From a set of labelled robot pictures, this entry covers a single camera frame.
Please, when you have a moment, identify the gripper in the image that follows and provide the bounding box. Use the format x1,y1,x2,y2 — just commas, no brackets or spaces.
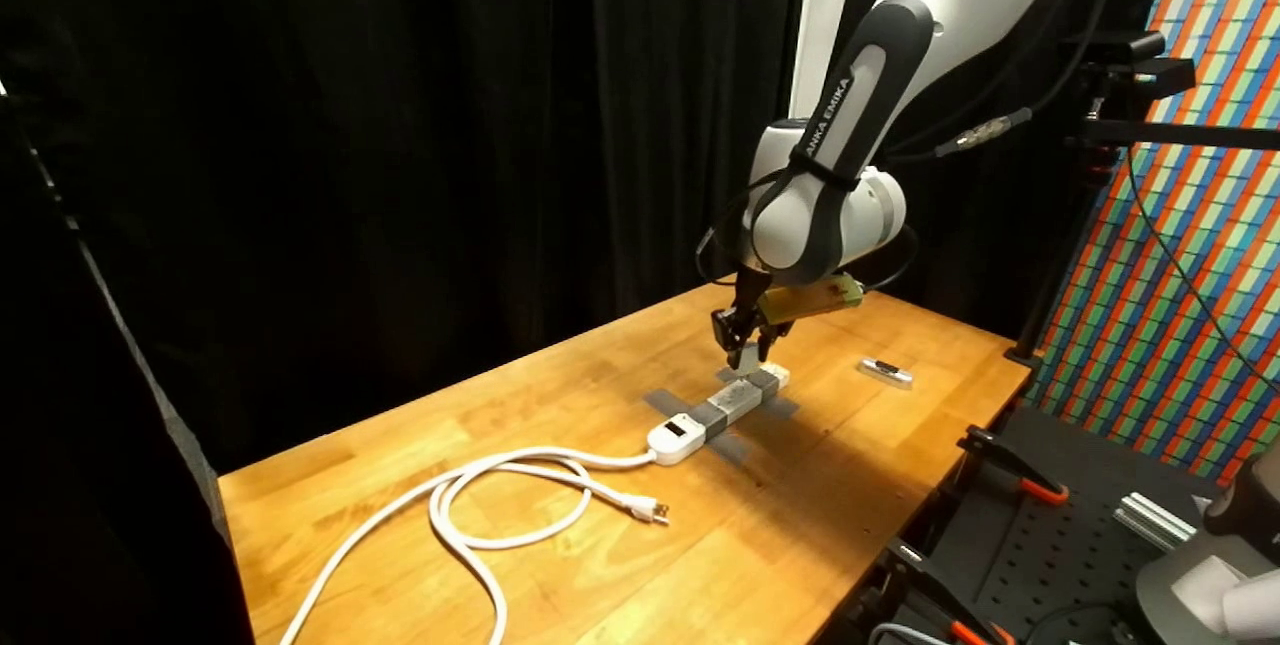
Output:
711,265,797,364

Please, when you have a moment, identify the grey tape strip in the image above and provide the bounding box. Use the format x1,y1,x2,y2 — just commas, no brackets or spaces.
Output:
714,364,802,422
642,386,753,467

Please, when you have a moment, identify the small silver and black device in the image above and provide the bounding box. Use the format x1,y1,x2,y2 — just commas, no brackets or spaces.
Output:
857,356,915,390

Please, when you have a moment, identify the black clamp with orange tips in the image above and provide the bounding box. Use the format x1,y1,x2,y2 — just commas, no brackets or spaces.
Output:
883,538,1018,645
956,424,1071,507

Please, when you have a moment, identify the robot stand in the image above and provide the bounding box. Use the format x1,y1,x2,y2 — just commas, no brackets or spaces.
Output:
815,403,1280,645

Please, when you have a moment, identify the black curtain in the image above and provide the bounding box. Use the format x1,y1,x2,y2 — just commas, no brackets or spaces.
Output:
0,0,1181,645

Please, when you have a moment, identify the colourful patterned backdrop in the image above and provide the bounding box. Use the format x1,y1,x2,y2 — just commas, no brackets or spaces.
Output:
1020,0,1280,488

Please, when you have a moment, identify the silver aluminium profile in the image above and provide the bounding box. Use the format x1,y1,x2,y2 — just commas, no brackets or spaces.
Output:
1113,491,1198,553

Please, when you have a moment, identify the white power strip with cord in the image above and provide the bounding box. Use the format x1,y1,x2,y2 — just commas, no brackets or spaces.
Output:
279,362,791,645

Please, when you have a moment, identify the grey cable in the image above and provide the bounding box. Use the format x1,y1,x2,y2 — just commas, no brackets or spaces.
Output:
866,621,951,645

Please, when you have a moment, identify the black cable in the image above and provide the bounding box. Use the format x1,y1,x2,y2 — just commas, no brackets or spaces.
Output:
1124,147,1280,398

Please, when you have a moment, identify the camera on mount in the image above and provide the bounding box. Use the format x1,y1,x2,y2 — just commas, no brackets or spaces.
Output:
1003,29,1280,368

